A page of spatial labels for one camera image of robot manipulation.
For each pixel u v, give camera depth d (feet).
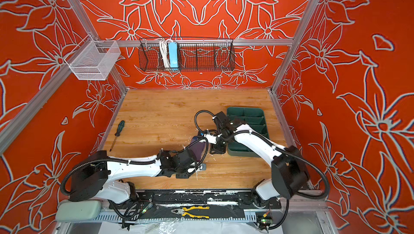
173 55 2.92
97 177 1.36
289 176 1.35
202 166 2.29
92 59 2.95
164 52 2.93
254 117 3.20
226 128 1.97
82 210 2.23
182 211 2.29
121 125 3.20
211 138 2.32
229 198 2.45
